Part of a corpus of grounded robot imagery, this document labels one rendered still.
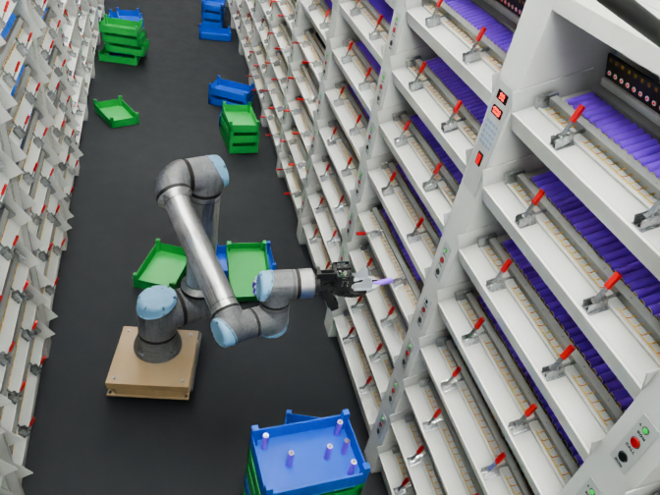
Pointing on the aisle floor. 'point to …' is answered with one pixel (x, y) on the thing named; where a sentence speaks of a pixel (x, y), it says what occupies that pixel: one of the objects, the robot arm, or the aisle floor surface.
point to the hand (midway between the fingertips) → (374, 284)
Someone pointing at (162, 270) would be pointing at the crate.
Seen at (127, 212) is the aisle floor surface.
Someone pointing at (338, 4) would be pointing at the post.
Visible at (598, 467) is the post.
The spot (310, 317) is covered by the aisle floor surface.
